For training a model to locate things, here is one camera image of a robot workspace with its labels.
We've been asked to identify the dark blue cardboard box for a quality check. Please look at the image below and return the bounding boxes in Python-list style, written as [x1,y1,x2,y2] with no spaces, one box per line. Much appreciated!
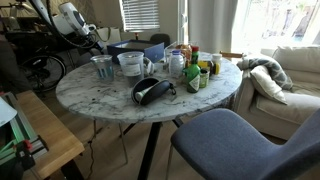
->
[106,39,166,65]

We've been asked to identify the clear glass jar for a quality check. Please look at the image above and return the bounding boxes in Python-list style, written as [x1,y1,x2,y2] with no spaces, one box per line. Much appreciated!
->
[90,54,116,83]

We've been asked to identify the dark grey shell chair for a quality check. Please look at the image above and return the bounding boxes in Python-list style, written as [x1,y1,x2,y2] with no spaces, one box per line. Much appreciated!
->
[149,33,171,48]

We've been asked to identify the green lid jar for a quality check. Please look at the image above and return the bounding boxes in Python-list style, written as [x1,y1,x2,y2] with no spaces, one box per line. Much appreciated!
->
[198,68,211,89]

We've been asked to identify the red black clamp tool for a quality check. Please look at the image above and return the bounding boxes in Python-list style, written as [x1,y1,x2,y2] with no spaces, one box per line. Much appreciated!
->
[0,92,50,180]

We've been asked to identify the beige curtain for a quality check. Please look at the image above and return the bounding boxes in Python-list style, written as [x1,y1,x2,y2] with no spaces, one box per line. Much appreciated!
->
[187,0,240,55]

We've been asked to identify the green bottle red cap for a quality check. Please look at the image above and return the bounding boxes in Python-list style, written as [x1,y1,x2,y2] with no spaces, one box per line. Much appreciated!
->
[182,45,202,94]

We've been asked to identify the white plastic bottle blue cap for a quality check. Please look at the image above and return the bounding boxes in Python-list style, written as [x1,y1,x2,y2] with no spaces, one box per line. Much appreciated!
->
[168,49,186,80]

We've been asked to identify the round marble table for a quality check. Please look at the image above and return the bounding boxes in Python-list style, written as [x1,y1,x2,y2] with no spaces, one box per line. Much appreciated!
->
[55,51,244,180]

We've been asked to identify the yellow bottle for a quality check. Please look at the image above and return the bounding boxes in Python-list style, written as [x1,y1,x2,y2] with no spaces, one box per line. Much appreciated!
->
[197,59,210,70]

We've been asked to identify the grey patterned pillow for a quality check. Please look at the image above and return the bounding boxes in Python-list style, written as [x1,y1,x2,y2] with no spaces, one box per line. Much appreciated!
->
[236,56,295,91]

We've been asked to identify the orange snack bag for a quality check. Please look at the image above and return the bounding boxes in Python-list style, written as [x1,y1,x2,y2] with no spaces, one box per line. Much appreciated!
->
[176,43,193,63]

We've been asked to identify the white paper sheet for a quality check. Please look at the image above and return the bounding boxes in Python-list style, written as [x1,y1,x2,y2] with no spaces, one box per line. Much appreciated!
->
[0,95,18,128]

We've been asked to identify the white tote bag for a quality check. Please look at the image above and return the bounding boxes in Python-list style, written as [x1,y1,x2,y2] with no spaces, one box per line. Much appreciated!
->
[94,26,123,48]

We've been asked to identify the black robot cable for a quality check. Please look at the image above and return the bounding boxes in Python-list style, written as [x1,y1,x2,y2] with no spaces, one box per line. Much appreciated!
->
[44,0,98,50]

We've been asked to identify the beige sofa pillow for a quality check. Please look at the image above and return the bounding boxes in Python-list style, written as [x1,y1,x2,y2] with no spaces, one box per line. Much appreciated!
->
[249,64,289,106]

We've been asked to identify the cream sofa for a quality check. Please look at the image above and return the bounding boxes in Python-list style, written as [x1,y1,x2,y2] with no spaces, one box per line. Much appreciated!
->
[234,45,320,141]

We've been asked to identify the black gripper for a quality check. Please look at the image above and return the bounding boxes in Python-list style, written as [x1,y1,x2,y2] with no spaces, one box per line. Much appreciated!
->
[87,31,107,53]

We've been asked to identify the white window blind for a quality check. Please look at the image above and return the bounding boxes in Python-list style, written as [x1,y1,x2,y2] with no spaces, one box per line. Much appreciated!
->
[119,0,161,33]

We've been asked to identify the wooden workbench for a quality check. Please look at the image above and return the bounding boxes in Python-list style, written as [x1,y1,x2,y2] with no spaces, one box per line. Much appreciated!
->
[15,89,86,180]

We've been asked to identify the crumpled white grey cloth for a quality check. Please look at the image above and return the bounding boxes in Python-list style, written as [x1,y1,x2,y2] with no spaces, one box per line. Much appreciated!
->
[143,56,156,77]

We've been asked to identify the black glasses case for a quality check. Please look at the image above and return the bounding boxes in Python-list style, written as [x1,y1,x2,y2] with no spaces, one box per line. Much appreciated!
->
[130,77,177,107]

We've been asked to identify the black bicycle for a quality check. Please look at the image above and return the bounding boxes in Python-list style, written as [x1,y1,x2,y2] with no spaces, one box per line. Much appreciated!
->
[0,31,68,95]

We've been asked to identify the clear plastic deli container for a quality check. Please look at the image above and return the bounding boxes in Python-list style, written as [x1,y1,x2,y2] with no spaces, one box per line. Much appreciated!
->
[116,51,146,89]

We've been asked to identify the small dark jar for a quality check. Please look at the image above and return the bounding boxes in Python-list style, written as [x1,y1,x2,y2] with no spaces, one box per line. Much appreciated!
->
[207,60,221,76]

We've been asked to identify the small white bottle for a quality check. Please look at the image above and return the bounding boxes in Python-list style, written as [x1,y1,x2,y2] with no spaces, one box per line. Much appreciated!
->
[211,53,223,66]

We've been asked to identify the blue upholstered chair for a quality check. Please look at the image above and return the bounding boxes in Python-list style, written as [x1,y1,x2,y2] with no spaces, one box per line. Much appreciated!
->
[165,107,320,180]

